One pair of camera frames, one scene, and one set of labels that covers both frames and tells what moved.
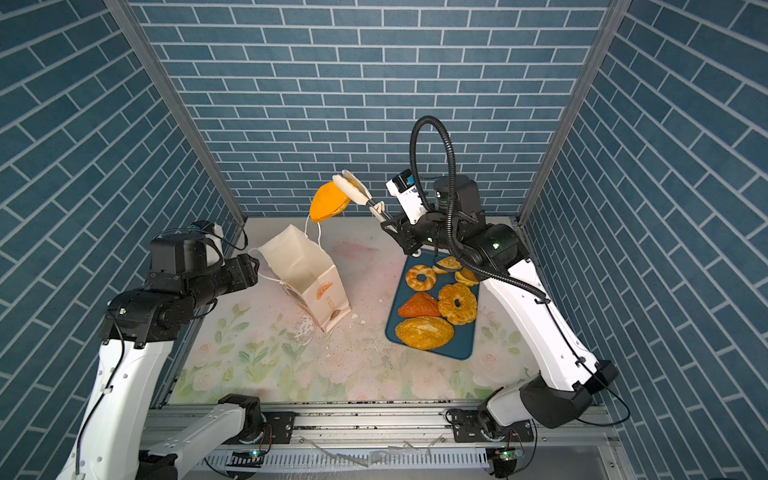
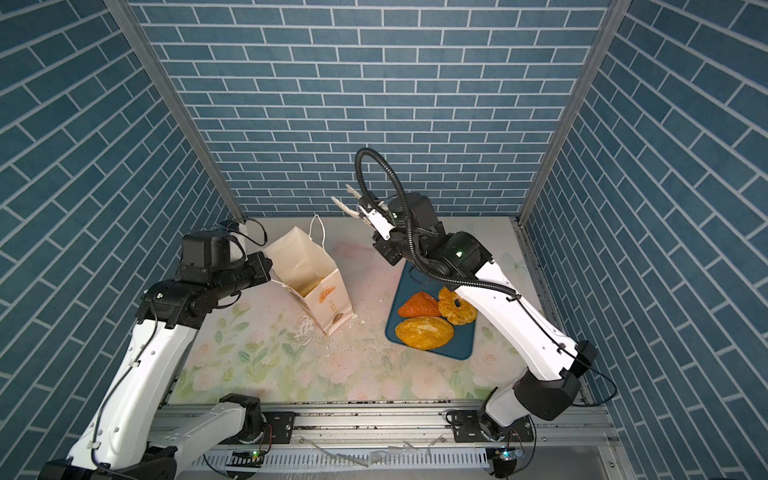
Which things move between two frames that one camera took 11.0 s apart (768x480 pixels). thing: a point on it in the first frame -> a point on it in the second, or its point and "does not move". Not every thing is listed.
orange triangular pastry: (420, 304) does not move
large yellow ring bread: (457, 315) does not move
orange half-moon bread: (328, 201) -> (304, 290)
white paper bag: (294, 260) does not move
